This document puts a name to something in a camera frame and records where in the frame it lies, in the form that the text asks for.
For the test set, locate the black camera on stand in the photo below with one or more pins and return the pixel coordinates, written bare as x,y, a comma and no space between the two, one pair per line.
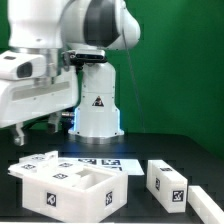
78,58

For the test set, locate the white cabinet box body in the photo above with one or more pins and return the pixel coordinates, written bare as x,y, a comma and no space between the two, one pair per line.
86,196

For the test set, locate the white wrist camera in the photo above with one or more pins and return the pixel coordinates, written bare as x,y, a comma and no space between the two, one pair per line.
19,66

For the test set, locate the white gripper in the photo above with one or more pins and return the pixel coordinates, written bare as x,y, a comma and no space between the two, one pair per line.
22,101

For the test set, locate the white cabinet block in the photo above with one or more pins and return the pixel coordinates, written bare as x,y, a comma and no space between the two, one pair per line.
167,185

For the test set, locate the white cabinet door panel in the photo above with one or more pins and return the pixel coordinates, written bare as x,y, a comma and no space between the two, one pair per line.
66,170

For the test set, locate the white marker sheet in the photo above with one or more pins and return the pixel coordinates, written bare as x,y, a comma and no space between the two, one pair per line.
131,166

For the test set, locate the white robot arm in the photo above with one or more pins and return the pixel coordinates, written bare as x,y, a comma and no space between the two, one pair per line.
57,61

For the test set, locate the white bar piece right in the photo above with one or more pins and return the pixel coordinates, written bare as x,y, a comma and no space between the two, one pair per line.
207,210

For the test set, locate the white door panel front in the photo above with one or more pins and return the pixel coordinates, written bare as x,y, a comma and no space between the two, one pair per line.
43,166

